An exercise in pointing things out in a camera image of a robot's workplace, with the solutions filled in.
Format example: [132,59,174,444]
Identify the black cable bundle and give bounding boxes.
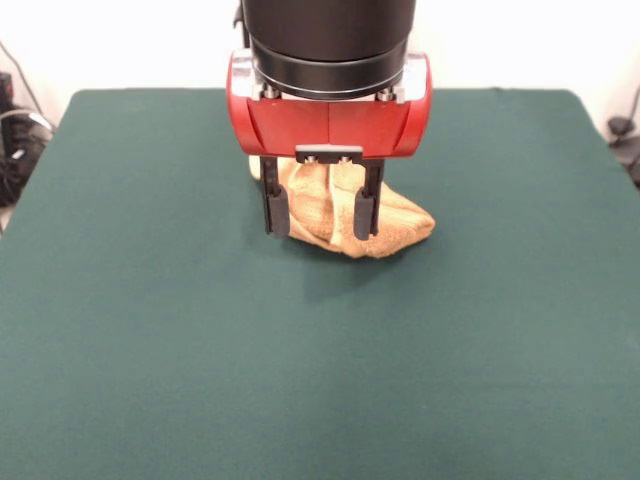
[612,135,640,189]

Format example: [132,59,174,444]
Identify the dark green table cloth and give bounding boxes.
[0,87,640,480]

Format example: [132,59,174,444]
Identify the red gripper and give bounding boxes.
[225,49,432,243]

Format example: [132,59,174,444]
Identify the tan terry towel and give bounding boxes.
[248,154,437,260]

